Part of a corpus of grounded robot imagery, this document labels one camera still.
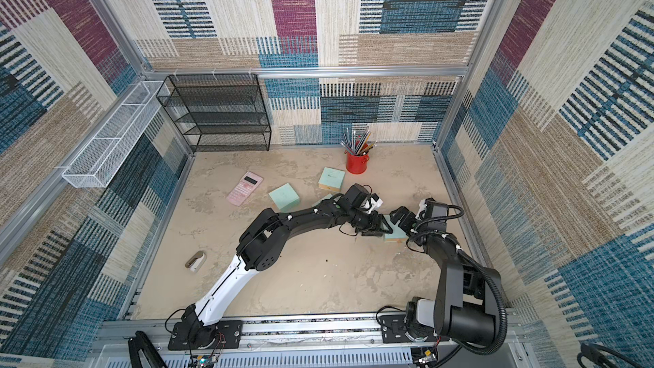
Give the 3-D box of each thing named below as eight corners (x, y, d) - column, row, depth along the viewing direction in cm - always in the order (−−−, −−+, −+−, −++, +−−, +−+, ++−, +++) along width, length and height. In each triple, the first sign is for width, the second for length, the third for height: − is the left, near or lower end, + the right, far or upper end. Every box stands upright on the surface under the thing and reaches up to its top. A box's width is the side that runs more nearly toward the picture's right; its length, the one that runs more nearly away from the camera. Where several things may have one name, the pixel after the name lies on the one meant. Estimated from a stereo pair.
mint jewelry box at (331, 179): (318, 187, 108) (317, 182, 106) (323, 171, 114) (323, 166, 111) (339, 192, 107) (339, 187, 104) (344, 175, 112) (345, 170, 109)
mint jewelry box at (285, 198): (283, 214, 100) (281, 209, 97) (271, 197, 105) (269, 192, 103) (302, 203, 103) (301, 198, 101) (289, 187, 109) (288, 181, 106)
